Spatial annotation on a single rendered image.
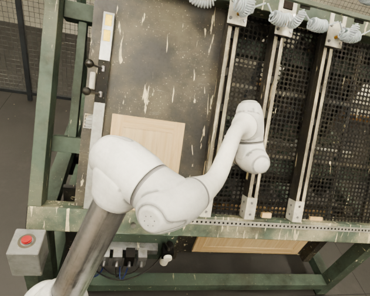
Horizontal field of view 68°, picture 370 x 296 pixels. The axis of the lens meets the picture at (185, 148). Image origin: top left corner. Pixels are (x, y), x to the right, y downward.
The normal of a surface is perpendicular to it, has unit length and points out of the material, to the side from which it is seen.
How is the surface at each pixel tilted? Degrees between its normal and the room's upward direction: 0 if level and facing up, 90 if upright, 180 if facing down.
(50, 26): 58
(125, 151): 12
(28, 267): 90
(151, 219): 76
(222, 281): 0
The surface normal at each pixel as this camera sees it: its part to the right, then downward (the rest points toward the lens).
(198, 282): 0.23, -0.77
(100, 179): -0.61, 0.07
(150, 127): 0.22, 0.13
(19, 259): 0.11, 0.63
